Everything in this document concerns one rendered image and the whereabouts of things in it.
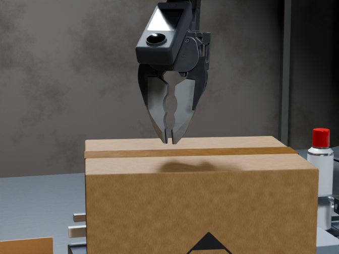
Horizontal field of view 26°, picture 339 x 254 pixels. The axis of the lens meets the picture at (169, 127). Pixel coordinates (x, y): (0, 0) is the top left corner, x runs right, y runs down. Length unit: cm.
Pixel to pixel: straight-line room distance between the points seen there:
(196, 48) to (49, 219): 90
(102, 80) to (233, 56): 77
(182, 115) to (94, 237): 20
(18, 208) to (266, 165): 100
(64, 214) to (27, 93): 237
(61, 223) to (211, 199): 83
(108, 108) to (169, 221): 324
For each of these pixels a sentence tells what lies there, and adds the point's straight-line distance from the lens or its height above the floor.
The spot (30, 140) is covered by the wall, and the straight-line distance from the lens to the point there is 417.
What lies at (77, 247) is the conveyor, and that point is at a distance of 140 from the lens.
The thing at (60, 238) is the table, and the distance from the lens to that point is 162.
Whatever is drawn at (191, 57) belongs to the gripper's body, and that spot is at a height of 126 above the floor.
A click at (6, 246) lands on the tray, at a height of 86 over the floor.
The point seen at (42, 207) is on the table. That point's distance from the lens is 187.
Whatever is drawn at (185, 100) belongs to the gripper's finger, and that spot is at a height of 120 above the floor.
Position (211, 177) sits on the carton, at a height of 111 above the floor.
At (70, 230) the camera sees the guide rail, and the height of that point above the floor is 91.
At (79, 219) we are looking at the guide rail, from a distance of 132.
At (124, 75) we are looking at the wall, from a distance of 416.
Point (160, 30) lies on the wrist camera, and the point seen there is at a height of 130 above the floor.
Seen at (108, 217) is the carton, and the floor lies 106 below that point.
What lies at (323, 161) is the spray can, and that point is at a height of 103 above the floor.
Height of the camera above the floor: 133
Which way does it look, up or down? 9 degrees down
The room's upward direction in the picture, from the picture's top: straight up
